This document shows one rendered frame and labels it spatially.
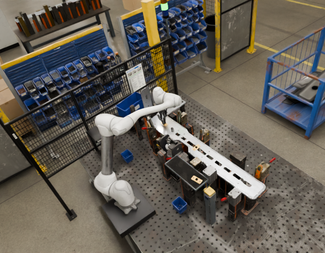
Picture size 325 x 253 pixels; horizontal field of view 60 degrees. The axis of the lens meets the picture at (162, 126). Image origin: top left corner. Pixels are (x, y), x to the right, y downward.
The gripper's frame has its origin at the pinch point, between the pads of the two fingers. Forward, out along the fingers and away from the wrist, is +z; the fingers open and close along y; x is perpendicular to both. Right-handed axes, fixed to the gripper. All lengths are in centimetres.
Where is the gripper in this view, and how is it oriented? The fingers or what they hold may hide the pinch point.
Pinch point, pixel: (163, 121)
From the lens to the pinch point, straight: 289.7
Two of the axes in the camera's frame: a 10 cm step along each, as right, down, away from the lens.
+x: -6.3, -4.6, 6.2
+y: 7.6, -5.3, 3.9
